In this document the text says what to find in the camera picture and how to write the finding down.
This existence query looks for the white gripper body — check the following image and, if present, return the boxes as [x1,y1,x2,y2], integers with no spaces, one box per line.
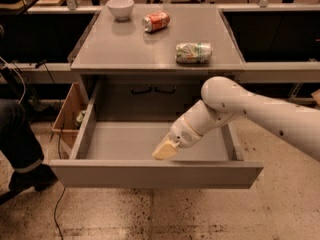
[169,116,202,148]

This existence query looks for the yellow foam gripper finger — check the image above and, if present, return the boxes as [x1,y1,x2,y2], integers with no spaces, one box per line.
[152,134,179,160]

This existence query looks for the grey top drawer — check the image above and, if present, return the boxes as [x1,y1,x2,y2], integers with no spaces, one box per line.
[50,80,263,189]

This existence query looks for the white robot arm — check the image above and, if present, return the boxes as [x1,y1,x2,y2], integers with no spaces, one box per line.
[152,76,320,161]

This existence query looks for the grey drawer cabinet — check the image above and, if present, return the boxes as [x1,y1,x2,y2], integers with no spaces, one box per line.
[71,4,244,121]

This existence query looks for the green white soda can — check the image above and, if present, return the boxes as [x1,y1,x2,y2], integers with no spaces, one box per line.
[175,42,212,64]

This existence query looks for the green bottle in box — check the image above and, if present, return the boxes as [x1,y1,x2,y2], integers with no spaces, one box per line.
[75,110,86,129]

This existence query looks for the cardboard box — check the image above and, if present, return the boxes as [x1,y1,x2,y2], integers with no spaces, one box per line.
[52,82,86,155]

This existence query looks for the orange soda can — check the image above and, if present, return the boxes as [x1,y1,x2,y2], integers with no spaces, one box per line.
[142,11,170,33]

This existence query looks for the black shoe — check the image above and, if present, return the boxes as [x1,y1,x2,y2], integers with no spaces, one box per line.
[9,164,57,192]

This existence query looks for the white ceramic bowl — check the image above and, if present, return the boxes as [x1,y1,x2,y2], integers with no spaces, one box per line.
[107,0,134,20]

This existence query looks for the person leg dark trousers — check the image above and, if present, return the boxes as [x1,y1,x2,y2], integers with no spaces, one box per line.
[0,99,44,174]

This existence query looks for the black floor cable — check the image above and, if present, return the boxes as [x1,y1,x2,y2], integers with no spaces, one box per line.
[34,59,68,240]

